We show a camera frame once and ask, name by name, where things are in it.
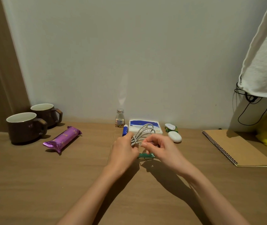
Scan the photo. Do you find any green toothbrush packet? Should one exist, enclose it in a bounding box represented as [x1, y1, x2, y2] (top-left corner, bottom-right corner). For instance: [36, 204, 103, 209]
[137, 152, 155, 159]

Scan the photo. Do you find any person's right forearm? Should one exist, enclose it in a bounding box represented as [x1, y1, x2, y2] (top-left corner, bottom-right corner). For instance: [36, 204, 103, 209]
[183, 166, 251, 225]

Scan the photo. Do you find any brown mug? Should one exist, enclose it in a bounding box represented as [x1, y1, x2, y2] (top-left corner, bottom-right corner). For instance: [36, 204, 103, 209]
[30, 103, 63, 128]
[6, 112, 48, 144]

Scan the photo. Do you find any black wire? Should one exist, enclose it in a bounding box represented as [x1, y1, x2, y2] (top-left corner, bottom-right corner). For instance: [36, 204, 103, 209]
[234, 82, 267, 126]

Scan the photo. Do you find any white oval earbud case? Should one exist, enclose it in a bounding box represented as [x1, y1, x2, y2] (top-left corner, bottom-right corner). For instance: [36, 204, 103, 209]
[168, 131, 183, 143]

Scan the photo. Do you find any small white green packet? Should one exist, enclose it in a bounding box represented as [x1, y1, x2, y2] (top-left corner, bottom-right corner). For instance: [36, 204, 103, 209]
[164, 123, 178, 133]

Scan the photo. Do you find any white hanging cloth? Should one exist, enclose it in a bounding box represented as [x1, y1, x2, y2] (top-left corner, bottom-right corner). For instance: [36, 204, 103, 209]
[238, 0, 267, 101]

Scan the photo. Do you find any blue white tissue pack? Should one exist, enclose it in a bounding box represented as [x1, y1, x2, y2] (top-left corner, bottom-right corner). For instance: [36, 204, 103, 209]
[128, 119, 163, 135]

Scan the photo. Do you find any person's left forearm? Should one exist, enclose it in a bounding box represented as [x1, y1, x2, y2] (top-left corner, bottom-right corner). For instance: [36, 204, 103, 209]
[57, 166, 124, 225]

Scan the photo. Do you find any person's right hand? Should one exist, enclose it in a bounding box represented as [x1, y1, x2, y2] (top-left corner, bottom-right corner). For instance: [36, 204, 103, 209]
[141, 134, 195, 177]

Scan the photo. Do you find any brown spiral notebook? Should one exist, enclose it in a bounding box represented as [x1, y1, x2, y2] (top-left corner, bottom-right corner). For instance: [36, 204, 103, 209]
[202, 129, 267, 168]

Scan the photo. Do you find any purple snack wrapper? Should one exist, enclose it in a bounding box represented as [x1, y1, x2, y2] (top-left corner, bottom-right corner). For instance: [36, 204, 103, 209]
[42, 126, 82, 154]

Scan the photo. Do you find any white usb cable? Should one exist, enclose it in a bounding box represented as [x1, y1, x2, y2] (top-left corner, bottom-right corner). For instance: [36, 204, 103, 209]
[130, 123, 157, 147]

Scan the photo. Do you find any small glass bottle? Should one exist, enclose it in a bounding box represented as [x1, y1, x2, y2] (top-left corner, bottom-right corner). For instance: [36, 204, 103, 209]
[115, 108, 125, 128]

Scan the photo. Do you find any person's left hand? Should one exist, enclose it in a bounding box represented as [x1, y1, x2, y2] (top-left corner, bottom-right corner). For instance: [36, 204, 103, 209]
[106, 131, 140, 175]

